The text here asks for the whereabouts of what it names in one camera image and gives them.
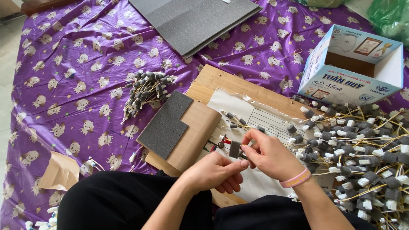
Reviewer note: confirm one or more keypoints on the white and blue cardboard box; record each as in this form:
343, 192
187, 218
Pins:
348, 83

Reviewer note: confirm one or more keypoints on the person's black trousers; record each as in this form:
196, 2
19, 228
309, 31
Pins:
127, 204

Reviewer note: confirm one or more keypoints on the pink rubber wristband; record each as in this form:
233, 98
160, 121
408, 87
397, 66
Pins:
295, 179

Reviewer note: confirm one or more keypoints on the grey pre-cut foam pad sheet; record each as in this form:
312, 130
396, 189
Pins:
166, 126

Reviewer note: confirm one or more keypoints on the person's left hand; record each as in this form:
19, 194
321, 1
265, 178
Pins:
207, 172

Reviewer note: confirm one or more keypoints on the red metal clamp jig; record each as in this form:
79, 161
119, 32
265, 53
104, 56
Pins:
225, 140

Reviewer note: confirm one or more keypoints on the torn white printed paper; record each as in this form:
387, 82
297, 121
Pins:
255, 115

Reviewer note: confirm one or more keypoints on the wooden work board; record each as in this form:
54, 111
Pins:
220, 81

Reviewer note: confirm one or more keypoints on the stack of large grey foam sheets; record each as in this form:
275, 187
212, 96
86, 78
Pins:
195, 22

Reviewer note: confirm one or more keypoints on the green plastic bag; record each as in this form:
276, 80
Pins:
389, 19

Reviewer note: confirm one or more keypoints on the brown backing paper sheet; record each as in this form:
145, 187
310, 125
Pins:
195, 134

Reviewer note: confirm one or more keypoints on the small grey foam piece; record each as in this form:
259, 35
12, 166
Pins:
234, 149

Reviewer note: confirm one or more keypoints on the white paper sheet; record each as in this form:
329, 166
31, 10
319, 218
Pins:
358, 8

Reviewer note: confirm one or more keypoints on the heap of white connectors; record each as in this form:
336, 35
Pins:
43, 220

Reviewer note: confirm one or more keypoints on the brown wooden furniture edge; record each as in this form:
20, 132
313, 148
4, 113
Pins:
44, 5

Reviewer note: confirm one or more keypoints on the person's right hand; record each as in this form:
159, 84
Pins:
274, 156

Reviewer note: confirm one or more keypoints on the crumpled brown paper piece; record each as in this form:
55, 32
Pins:
60, 172

